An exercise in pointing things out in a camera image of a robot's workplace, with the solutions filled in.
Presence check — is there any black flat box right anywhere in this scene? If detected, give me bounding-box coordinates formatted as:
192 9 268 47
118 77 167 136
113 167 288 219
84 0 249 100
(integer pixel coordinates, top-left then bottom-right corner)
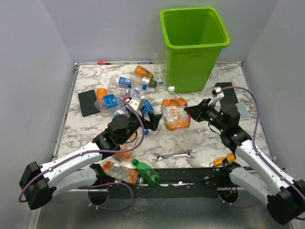
215 82 239 104

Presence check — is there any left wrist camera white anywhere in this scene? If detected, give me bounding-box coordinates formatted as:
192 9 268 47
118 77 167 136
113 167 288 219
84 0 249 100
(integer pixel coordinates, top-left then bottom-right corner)
123 97 143 112

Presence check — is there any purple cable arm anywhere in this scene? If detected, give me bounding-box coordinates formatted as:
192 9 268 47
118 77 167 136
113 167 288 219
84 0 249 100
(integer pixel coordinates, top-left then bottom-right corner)
18 102 146 203
220 85 305 220

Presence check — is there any black flat box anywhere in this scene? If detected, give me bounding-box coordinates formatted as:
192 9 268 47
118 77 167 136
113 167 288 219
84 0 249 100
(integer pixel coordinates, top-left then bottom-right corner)
215 82 239 104
78 90 99 117

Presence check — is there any green plastic bin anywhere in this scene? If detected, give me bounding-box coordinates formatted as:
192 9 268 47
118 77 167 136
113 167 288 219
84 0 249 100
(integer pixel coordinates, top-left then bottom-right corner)
160 6 231 93

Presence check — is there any orange bottle at front edge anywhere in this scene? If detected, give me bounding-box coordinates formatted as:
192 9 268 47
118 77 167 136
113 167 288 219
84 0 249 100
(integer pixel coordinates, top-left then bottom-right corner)
102 161 143 185

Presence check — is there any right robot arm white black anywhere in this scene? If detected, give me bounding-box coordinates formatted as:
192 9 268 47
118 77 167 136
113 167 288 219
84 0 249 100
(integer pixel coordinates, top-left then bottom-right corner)
184 99 305 225

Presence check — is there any silver open-end wrench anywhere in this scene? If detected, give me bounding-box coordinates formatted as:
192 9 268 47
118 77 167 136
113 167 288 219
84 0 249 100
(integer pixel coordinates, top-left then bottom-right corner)
152 149 196 162

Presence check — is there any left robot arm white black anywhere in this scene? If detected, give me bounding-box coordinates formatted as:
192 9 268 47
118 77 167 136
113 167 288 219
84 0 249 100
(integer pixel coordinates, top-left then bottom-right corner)
18 102 162 210

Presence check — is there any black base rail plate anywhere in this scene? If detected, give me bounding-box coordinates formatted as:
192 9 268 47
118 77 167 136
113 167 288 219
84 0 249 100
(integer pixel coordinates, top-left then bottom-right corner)
88 162 254 204

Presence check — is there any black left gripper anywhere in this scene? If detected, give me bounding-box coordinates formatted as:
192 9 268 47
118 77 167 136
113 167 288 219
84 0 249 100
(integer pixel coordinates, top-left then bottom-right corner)
120 106 162 145

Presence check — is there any small orange bottle left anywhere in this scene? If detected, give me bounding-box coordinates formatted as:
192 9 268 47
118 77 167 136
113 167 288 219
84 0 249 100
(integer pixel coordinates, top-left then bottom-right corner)
96 88 108 100

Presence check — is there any orange juice bottle back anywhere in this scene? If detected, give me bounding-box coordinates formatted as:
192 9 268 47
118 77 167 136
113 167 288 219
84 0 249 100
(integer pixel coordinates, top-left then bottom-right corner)
134 65 153 78

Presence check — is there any clear bottle blue label back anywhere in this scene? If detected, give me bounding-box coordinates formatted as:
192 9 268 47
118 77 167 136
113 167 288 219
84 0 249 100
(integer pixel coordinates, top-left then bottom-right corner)
110 74 142 88

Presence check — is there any large orange label bottle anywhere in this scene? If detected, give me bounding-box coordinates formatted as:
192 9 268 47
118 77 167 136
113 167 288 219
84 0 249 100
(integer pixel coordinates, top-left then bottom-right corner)
161 86 191 131

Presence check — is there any tall clear bottle by bin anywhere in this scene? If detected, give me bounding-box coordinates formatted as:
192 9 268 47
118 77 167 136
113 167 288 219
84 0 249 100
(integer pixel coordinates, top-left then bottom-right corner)
152 53 164 84

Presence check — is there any black flat box left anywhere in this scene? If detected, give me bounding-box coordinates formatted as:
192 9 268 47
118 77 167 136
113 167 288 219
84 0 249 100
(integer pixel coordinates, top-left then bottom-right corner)
78 90 99 117

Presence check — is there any blue label water bottle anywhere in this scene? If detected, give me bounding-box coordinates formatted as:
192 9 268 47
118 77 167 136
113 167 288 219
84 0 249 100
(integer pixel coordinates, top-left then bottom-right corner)
140 95 154 118

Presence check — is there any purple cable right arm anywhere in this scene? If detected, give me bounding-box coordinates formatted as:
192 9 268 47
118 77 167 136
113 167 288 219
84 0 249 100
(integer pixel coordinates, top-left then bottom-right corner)
220 85 305 220

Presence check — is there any clear bottle light-blue label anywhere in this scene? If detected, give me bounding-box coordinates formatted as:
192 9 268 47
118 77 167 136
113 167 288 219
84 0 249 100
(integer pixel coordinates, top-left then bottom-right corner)
94 94 119 112

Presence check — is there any orange handle screwdriver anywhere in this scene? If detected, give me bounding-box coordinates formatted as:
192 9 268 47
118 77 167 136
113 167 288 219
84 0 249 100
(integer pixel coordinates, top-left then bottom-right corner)
209 153 236 167

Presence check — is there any red marker pen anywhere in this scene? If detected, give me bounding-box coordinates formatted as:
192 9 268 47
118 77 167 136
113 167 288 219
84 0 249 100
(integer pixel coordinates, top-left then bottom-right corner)
97 61 111 65

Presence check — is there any green plastic bottle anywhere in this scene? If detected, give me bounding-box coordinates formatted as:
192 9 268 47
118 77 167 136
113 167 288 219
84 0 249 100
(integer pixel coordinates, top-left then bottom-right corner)
132 159 161 186

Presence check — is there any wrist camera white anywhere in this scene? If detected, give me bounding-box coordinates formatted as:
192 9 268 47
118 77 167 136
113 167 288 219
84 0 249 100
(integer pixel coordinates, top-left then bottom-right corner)
123 97 143 112
208 87 224 106

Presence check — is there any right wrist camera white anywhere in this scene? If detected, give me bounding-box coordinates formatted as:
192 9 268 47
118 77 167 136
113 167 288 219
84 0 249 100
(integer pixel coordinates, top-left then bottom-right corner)
208 87 224 106

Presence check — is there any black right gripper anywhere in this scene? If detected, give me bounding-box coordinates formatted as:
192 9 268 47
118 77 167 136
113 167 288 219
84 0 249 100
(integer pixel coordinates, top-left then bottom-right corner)
185 98 227 132

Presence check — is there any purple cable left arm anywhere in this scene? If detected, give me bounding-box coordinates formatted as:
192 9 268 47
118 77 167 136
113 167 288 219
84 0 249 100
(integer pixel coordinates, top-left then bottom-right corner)
18 102 146 203

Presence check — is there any crushed orange bottle front left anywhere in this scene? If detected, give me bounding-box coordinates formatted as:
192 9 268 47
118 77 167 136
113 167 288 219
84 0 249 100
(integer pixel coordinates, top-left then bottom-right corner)
112 134 138 162

